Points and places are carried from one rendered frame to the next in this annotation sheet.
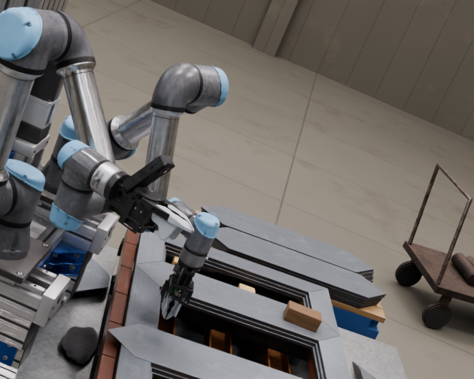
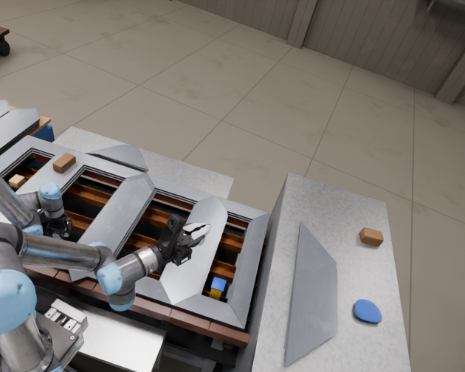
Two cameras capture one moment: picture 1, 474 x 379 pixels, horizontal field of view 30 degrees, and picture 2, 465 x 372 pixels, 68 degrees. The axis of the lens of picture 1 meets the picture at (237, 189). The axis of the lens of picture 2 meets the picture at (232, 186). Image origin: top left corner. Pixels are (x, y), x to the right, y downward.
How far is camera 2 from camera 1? 1.69 m
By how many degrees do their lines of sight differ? 68
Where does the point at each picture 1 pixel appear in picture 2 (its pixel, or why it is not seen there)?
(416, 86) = not seen: outside the picture
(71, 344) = (46, 305)
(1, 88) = (19, 331)
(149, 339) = not seen: hidden behind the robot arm
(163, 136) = (1, 188)
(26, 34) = (29, 293)
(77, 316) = not seen: hidden behind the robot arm
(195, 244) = (57, 205)
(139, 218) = (187, 252)
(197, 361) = (105, 236)
